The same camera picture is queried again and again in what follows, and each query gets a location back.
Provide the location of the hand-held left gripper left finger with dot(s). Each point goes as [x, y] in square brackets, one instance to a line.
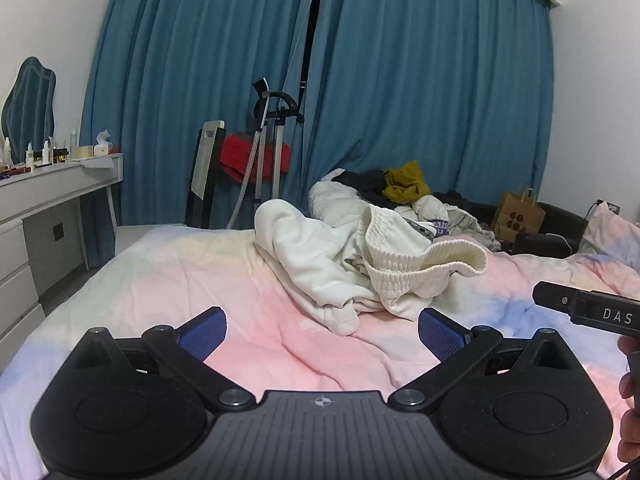
[202, 334]

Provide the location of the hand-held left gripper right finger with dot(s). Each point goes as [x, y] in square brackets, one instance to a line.
[441, 336]

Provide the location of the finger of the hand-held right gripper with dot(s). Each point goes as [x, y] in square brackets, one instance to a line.
[554, 299]

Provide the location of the dark clothes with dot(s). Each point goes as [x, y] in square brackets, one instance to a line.
[462, 199]

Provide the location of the black clothes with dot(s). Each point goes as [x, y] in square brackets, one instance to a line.
[367, 185]

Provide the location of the person's right hand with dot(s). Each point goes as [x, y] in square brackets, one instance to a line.
[631, 400]

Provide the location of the black armchair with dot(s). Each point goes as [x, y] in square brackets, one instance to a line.
[550, 240]

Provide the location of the pastel pillow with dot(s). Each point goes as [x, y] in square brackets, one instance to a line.
[612, 240]

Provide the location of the brown paper bag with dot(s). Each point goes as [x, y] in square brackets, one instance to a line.
[517, 215]

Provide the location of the mustard yellow cloth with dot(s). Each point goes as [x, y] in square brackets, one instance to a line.
[406, 182]

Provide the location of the black chair with beige cushion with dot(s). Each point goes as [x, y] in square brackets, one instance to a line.
[205, 160]

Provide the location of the white quilted jacket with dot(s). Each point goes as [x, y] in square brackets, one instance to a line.
[330, 200]

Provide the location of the red cloth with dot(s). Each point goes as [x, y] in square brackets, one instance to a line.
[240, 157]

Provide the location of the garment steamer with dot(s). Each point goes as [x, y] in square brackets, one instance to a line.
[272, 150]

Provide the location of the white tissue box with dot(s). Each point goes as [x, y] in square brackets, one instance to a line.
[102, 146]

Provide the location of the white dressing table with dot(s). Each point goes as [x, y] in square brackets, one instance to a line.
[35, 195]

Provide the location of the cream box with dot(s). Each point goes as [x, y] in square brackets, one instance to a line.
[81, 152]

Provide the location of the small black box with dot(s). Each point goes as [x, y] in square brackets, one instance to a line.
[60, 155]

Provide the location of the tall white bottle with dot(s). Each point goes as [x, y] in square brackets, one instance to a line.
[74, 139]

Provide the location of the small white bottle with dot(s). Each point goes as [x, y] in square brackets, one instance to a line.
[29, 157]
[46, 152]

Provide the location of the blue curtain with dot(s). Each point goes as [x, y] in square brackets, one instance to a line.
[200, 60]
[435, 70]

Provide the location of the white pump bottle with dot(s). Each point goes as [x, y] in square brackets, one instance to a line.
[6, 152]

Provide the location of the wavy-framed mirror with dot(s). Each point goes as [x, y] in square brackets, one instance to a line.
[27, 110]

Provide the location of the wall outlet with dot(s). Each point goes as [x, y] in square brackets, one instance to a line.
[611, 206]

